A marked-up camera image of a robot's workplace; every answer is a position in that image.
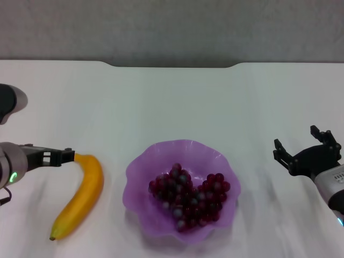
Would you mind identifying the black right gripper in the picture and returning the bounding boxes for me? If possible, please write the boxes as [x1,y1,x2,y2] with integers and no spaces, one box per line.
[273,125,342,177]

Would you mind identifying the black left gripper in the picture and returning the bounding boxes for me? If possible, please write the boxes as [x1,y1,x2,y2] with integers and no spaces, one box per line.
[19,146,76,172]

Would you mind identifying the dark red grape bunch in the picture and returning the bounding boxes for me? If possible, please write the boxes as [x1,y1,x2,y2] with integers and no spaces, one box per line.
[148,162,231,233]

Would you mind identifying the yellow banana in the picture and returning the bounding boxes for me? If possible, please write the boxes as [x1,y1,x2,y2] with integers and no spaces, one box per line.
[49,153,105,241]

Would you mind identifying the purple ruffled plastic bowl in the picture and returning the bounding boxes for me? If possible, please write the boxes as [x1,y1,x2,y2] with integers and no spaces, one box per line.
[122,139,242,246]

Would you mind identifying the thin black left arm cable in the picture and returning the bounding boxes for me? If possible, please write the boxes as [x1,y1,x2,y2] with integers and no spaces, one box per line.
[0,187,12,206]

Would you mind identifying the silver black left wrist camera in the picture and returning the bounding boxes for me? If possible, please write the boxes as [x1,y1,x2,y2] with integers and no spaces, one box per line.
[0,83,28,125]

